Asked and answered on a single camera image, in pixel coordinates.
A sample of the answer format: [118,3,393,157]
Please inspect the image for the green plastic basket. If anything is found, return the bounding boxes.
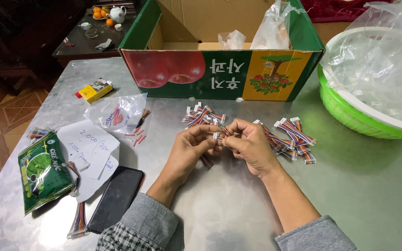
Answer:
[318,64,402,141]

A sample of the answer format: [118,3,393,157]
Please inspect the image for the clear zip bag with red pieces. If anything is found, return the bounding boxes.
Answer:
[84,93,148,134]

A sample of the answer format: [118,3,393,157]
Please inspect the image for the thin ribbon cable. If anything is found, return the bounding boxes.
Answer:
[136,109,151,128]

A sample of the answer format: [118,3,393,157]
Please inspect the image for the person's left hand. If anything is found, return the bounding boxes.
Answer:
[165,124,224,182]

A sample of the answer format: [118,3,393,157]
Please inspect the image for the person's right hand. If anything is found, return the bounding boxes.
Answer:
[222,118,282,179]

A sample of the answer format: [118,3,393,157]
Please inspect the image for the white plastic basin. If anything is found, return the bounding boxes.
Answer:
[321,27,402,135]

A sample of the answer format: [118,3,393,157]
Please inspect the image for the wide ribbon cable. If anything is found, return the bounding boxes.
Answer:
[67,201,89,240]

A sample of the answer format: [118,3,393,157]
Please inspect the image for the heap of clear plastic bags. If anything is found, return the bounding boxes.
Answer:
[321,0,402,126]

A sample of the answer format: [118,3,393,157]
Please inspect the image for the long ribbon cable with connectors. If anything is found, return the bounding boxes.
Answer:
[61,161,81,197]

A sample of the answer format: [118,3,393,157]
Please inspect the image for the bundle of ribbon cables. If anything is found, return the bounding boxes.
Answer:
[27,126,53,143]

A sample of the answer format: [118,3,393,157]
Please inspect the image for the black smartphone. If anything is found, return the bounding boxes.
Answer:
[87,166,144,235]

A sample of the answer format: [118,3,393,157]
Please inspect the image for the scattered red tube pieces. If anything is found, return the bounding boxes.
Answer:
[124,127,147,147]

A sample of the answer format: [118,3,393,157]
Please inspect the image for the yellow cigarette pack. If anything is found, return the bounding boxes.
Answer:
[78,78,114,104]

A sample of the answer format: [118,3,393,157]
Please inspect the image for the small clear plastic bag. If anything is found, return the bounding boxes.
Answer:
[218,30,247,50]

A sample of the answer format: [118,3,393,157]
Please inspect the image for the green fruit cardboard box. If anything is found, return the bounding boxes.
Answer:
[118,0,326,102]

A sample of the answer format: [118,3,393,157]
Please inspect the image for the green tea packet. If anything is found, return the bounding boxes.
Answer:
[17,131,74,216]

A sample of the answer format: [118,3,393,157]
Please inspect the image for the small pile of ribbon cables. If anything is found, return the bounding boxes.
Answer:
[181,102,227,128]

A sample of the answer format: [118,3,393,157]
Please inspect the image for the dark red cloth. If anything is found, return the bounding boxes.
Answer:
[300,0,393,23]

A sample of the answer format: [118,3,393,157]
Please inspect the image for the tall clear plastic bag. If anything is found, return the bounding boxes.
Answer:
[250,0,306,50]

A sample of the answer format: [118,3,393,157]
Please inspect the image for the spread pile of ribbon cables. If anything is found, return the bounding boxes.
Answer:
[253,117,318,165]

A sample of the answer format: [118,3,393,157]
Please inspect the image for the dark wooden table with tea set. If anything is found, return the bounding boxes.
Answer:
[52,0,146,68]

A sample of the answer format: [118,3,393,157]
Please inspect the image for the white handwritten paper sheet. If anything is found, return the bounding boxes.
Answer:
[57,119,121,203]

